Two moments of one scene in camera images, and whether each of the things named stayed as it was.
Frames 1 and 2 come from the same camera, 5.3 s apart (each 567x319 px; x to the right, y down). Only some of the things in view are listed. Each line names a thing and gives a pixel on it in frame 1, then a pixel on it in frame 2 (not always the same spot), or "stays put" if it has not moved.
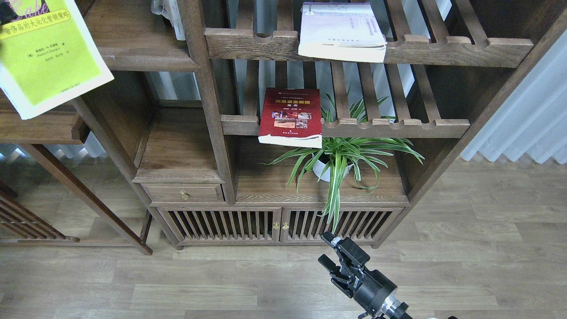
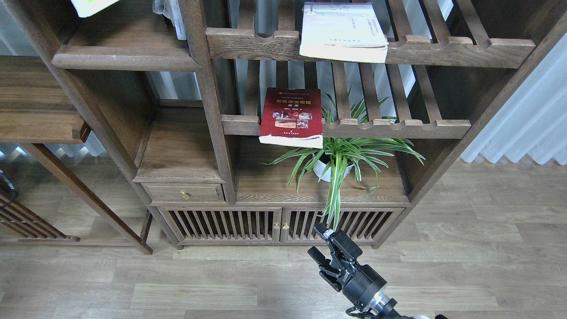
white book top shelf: (341, 31) stays put
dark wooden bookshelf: (236, 123) stays put
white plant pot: (319, 168) stays put
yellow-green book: (49, 55) to (85, 8)
